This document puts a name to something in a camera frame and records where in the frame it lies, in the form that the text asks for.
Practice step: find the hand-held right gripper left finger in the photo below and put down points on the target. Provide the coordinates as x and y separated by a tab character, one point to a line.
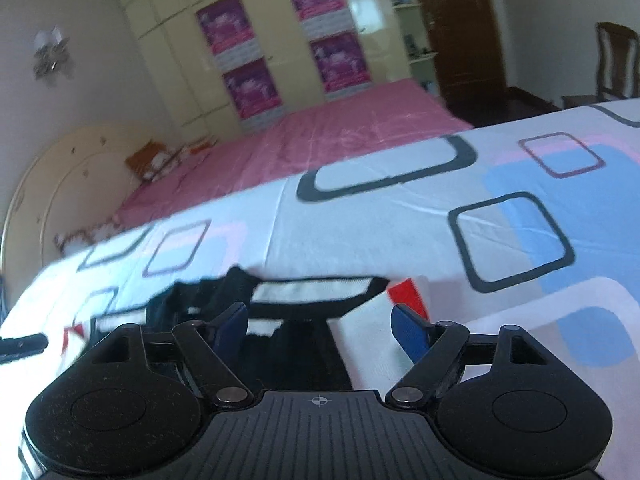
231	325

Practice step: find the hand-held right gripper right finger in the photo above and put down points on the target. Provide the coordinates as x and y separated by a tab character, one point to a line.
410	332

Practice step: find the striped knit sweater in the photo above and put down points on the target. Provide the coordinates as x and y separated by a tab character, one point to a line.
300	292

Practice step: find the patterned bed sheet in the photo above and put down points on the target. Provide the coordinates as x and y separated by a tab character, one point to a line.
380	220

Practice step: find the red patterned white pillow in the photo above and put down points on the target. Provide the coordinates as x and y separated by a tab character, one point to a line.
87	237

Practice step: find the cream curved headboard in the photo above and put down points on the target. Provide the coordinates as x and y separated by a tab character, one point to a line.
65	185

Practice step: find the orange plaid pillow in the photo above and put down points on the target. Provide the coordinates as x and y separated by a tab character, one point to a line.
150	162

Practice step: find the small plaid pillow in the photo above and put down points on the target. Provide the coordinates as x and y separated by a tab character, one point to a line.
200	146

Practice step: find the pink bed sheet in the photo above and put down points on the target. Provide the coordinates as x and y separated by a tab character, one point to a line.
310	140

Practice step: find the cream wardrobe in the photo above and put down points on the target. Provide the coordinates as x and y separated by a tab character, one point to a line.
165	35

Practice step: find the brown wooden door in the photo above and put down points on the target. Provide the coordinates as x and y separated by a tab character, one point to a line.
460	35

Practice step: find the cream open shelf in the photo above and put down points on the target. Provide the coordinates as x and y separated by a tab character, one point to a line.
407	20

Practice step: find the wooden chair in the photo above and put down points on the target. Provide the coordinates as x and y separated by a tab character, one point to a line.
612	60

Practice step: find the glass wall lamp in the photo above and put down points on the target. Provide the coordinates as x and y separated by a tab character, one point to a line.
52	52

